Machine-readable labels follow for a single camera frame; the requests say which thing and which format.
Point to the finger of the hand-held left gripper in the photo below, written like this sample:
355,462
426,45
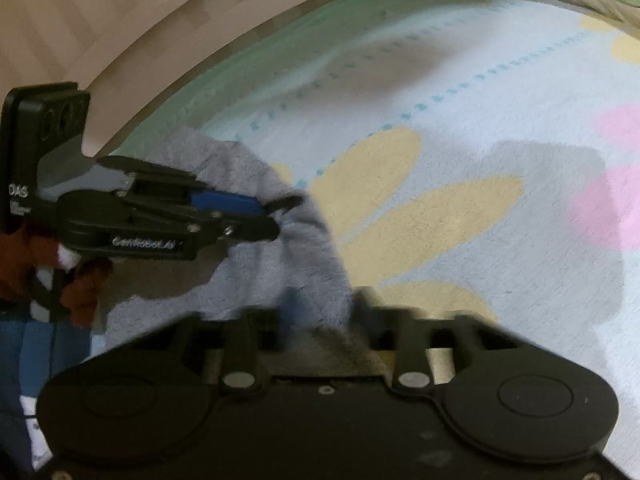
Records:
225,201
250,229

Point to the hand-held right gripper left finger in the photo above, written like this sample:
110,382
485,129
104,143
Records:
245,350

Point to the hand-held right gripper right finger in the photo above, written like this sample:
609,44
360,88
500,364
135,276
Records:
412,350

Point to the grey pants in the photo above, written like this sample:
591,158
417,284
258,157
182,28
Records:
310,250

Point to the person's left hand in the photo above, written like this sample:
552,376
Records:
85,290

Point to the blue jeans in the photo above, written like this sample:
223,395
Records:
30,355

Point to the white printed cloth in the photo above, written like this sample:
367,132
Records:
37,435

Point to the floral printed blanket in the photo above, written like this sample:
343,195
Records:
450,110

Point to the wooden bed rail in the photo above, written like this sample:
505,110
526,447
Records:
100,35

